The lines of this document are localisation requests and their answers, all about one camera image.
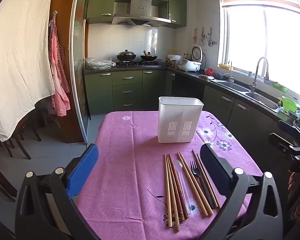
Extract black built-in appliance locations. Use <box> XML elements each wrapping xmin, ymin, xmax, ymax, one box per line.
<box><xmin>171</xmin><ymin>73</ymin><xmax>205</xmax><ymax>102</ymax></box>

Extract blue and white bowl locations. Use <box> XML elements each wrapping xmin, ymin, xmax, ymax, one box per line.
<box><xmin>288</xmin><ymin>110</ymin><xmax>300</xmax><ymax>122</ymax></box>

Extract black plastic fork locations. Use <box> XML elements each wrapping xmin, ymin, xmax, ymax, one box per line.
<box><xmin>189</xmin><ymin>160</ymin><xmax>215</xmax><ymax>209</ymax></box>

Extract row of wooden chopsticks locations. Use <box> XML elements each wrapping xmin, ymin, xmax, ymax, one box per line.
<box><xmin>164</xmin><ymin>150</ymin><xmax>221</xmax><ymax>233</ymax></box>

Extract stainless steel range hood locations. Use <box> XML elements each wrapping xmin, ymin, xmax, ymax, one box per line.
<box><xmin>111</xmin><ymin>0</ymin><xmax>172</xmax><ymax>28</ymax></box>

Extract dark stone countertop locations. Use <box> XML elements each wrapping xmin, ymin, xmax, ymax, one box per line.
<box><xmin>84</xmin><ymin>64</ymin><xmax>300</xmax><ymax>143</ymax></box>

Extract white rice cooker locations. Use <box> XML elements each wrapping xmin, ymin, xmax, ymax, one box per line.
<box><xmin>178</xmin><ymin>58</ymin><xmax>201</xmax><ymax>72</ymax></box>

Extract black gas stove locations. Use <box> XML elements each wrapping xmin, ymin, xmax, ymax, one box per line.
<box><xmin>115</xmin><ymin>59</ymin><xmax>164</xmax><ymax>68</ymax></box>

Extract green cabinets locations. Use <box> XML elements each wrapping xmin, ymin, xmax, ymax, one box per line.
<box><xmin>86</xmin><ymin>0</ymin><xmax>188</xmax><ymax>29</ymax></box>
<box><xmin>84</xmin><ymin>69</ymin><xmax>175</xmax><ymax>115</ymax></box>

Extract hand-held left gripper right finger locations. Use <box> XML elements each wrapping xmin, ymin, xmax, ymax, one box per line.
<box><xmin>199</xmin><ymin>144</ymin><xmax>283</xmax><ymax>240</ymax></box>

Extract clear plastic spoon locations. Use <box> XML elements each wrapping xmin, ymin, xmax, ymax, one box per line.
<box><xmin>174</xmin><ymin>159</ymin><xmax>194</xmax><ymax>212</ymax></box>

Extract person's right hand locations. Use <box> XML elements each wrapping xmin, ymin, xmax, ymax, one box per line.
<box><xmin>287</xmin><ymin>171</ymin><xmax>300</xmax><ymax>220</ymax></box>

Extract bagged food container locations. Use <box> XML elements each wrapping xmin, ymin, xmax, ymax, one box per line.
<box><xmin>167</xmin><ymin>54</ymin><xmax>182</xmax><ymax>68</ymax></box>

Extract white plastic utensil holder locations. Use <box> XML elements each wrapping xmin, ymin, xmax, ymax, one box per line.
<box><xmin>157</xmin><ymin>96</ymin><xmax>204</xmax><ymax>143</ymax></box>

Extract white hanging cloth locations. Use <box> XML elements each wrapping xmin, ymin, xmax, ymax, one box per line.
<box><xmin>0</xmin><ymin>0</ymin><xmax>58</xmax><ymax>142</ymax></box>

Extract black pan with lid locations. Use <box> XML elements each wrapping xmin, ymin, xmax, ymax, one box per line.
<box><xmin>140</xmin><ymin>50</ymin><xmax>158</xmax><ymax>62</ymax></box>

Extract green lower cabinets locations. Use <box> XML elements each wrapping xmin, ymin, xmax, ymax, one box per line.
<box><xmin>84</xmin><ymin>69</ymin><xmax>175</xmax><ymax>115</ymax></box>

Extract green plastic colander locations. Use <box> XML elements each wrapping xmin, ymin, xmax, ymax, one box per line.
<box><xmin>281</xmin><ymin>96</ymin><xmax>300</xmax><ymax>113</ymax></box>

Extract green upper cabinets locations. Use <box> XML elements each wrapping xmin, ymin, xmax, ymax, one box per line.
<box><xmin>86</xmin><ymin>0</ymin><xmax>188</xmax><ymax>29</ymax></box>

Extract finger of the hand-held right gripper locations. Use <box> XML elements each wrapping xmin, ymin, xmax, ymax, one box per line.
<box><xmin>268</xmin><ymin>133</ymin><xmax>300</xmax><ymax>160</ymax></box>
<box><xmin>277</xmin><ymin>120</ymin><xmax>300</xmax><ymax>143</ymax></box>

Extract clear plastic bag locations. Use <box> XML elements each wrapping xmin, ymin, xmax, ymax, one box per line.
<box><xmin>84</xmin><ymin>57</ymin><xmax>116</xmax><ymax>70</ymax></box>

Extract tall steel faucet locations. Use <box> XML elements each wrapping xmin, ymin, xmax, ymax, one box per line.
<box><xmin>249</xmin><ymin>56</ymin><xmax>269</xmax><ymax>93</ymax></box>

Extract black wok with lid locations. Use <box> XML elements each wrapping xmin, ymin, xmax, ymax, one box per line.
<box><xmin>116</xmin><ymin>49</ymin><xmax>137</xmax><ymax>62</ymax></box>

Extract red checkered apron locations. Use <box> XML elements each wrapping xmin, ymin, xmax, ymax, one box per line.
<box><xmin>48</xmin><ymin>15</ymin><xmax>71</xmax><ymax>117</ymax></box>

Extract small steel faucet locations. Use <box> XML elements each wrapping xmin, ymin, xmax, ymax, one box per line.
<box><xmin>226</xmin><ymin>60</ymin><xmax>234</xmax><ymax>83</ymax></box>

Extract steel double sink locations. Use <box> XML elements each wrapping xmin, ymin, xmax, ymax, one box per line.
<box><xmin>210</xmin><ymin>79</ymin><xmax>282</xmax><ymax>112</ymax></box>

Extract grey hanging scoop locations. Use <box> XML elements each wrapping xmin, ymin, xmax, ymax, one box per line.
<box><xmin>207</xmin><ymin>27</ymin><xmax>218</xmax><ymax>47</ymax></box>

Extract kitchen window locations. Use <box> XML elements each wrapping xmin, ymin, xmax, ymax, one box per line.
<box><xmin>217</xmin><ymin>0</ymin><xmax>300</xmax><ymax>98</ymax></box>

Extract pink floral tablecloth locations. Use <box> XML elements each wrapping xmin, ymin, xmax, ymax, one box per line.
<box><xmin>75</xmin><ymin>110</ymin><xmax>263</xmax><ymax>240</ymax></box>

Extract sliding glass door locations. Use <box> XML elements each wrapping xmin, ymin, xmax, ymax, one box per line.
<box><xmin>69</xmin><ymin>0</ymin><xmax>92</xmax><ymax>144</ymax></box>

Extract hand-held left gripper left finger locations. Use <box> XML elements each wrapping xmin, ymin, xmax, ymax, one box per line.
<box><xmin>15</xmin><ymin>144</ymin><xmax>100</xmax><ymax>240</ymax></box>

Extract grey sink cabinets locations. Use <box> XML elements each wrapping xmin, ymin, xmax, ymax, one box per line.
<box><xmin>202</xmin><ymin>85</ymin><xmax>281</xmax><ymax>140</ymax></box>

